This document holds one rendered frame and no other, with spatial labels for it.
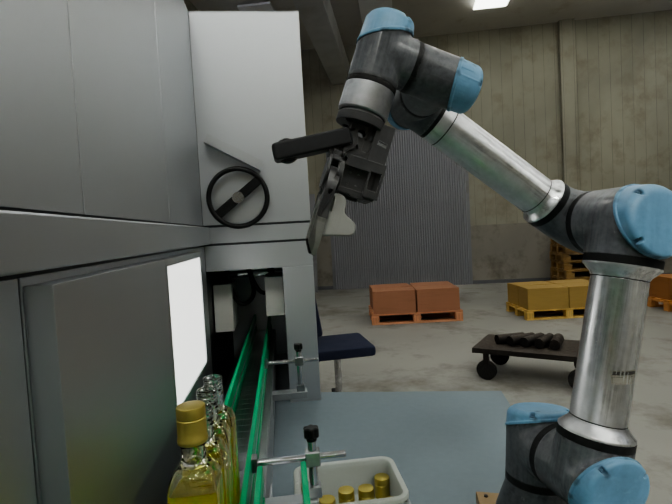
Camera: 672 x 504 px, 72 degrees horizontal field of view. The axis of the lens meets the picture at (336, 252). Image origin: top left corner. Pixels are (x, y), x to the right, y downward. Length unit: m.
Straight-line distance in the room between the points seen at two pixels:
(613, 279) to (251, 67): 1.33
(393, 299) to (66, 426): 6.15
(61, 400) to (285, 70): 1.39
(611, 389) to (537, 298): 6.03
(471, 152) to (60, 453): 0.73
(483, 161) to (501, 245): 10.01
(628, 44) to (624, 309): 11.49
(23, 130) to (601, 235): 0.81
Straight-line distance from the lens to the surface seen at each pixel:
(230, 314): 1.82
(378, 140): 0.69
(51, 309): 0.57
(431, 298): 6.68
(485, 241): 10.81
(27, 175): 0.61
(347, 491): 1.09
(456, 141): 0.86
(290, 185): 1.67
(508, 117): 11.16
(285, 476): 1.31
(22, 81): 0.64
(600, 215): 0.87
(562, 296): 7.00
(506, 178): 0.90
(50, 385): 0.59
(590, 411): 0.88
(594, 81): 11.81
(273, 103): 1.72
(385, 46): 0.71
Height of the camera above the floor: 1.36
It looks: 3 degrees down
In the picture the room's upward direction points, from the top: 3 degrees counter-clockwise
